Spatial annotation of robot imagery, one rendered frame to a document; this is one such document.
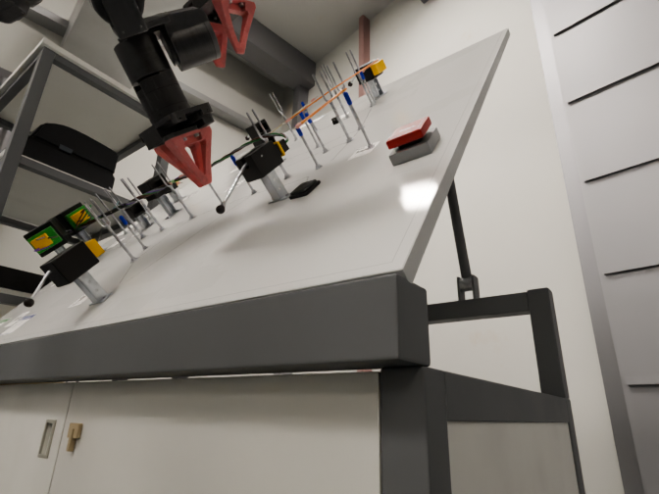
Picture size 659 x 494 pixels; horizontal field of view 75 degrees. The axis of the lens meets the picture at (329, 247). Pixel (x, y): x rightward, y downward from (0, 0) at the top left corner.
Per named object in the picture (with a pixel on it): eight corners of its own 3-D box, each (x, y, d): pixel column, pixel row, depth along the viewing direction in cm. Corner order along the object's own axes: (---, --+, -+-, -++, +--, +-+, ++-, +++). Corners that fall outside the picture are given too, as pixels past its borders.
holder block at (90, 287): (49, 338, 68) (2, 291, 65) (108, 290, 77) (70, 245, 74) (62, 336, 66) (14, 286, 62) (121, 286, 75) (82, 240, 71)
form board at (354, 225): (-42, 358, 102) (-48, 353, 101) (211, 172, 176) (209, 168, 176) (411, 286, 34) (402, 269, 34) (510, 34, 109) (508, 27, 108)
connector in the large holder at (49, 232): (63, 239, 104) (51, 225, 103) (61, 241, 102) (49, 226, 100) (40, 253, 103) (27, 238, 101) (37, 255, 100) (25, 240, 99)
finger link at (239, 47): (239, 68, 72) (228, 11, 71) (266, 50, 67) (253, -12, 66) (204, 64, 67) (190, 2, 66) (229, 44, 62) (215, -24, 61)
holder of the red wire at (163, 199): (166, 213, 125) (142, 181, 121) (186, 207, 115) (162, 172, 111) (151, 222, 122) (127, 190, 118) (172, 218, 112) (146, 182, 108)
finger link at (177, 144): (208, 182, 68) (179, 124, 65) (233, 172, 63) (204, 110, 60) (173, 199, 63) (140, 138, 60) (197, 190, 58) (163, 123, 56)
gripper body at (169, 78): (180, 134, 66) (157, 87, 64) (216, 114, 59) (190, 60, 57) (143, 147, 61) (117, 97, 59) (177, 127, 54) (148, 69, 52)
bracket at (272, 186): (268, 204, 73) (253, 178, 72) (277, 196, 75) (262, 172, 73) (285, 199, 70) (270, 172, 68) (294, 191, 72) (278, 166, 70)
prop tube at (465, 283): (473, 290, 91) (448, 154, 96) (460, 292, 93) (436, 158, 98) (478, 290, 94) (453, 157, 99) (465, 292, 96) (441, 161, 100)
